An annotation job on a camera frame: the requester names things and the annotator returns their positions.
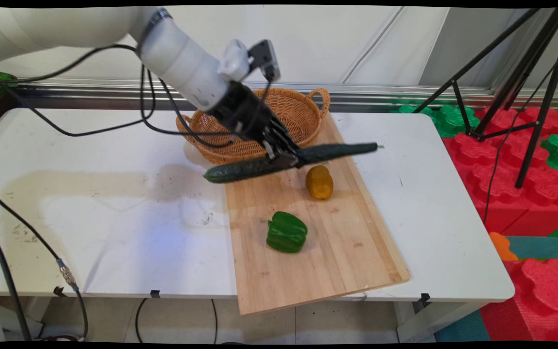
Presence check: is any cable with metal connector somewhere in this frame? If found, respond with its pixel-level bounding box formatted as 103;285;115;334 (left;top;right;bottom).
0;186;89;340

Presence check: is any white table leg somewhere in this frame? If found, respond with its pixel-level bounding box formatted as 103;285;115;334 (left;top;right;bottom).
395;301;481;343

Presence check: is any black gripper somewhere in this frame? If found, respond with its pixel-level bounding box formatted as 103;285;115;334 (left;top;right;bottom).
209;82;304;168

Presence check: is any wooden cutting board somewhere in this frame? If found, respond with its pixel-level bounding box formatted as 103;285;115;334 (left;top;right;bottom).
222;112;411;317

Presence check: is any green bell pepper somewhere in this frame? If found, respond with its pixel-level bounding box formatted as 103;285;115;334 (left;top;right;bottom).
266;211;309;254

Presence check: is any black tripod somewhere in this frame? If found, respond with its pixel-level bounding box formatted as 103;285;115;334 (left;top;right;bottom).
412;7;558;190

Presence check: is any thick grey cable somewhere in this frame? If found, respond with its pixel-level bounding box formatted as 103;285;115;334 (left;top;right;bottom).
0;213;32;341

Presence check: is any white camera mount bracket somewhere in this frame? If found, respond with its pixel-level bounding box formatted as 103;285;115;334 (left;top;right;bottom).
217;39;251;82

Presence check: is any black camera cable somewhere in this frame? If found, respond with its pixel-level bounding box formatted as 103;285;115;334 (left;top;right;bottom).
158;78;274;149

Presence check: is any long dark green cucumber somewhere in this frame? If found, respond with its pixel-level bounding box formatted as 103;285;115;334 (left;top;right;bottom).
203;142;380;184

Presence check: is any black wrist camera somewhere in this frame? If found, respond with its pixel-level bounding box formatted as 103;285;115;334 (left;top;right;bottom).
248;40;281;82

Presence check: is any orange foam piece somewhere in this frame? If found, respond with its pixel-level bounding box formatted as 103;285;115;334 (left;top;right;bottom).
490;232;520;261

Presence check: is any small green foam piece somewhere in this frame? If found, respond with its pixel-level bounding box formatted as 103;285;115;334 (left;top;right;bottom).
0;73;19;94

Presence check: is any yellow bell pepper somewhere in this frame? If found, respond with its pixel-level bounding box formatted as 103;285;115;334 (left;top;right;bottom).
306;165;334;200

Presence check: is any silver window rail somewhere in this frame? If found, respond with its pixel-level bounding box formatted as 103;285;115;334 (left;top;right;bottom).
17;80;558;113

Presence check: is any black velcro strap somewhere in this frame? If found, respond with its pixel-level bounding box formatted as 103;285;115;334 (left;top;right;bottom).
136;7;173;49

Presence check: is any thin black tripod cable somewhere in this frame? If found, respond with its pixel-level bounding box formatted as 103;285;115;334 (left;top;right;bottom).
482;61;558;224

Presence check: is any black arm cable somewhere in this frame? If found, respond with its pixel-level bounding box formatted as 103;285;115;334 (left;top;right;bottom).
0;44;158;138

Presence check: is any large red foam block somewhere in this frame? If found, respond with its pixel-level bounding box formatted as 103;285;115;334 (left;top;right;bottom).
443;106;558;237

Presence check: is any wicker basket with handles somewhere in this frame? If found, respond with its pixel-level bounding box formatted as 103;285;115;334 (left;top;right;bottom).
176;87;331;165

